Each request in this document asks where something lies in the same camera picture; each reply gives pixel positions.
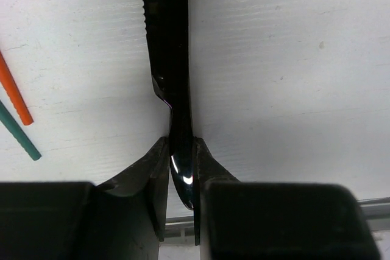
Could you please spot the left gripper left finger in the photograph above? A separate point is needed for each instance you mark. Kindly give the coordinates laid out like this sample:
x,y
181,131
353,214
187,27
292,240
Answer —
x,y
122,218

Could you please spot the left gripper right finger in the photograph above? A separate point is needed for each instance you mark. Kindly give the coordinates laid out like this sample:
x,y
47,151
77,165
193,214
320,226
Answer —
x,y
252,220

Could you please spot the black table knife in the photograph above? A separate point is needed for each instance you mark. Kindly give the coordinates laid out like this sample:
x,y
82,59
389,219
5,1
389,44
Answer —
x,y
167,34

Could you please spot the inner green chopstick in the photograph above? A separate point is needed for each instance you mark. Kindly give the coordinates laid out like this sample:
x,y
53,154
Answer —
x,y
17,132

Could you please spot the steep orange chopstick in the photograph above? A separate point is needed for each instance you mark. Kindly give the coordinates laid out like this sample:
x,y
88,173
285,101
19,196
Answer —
x,y
14,94

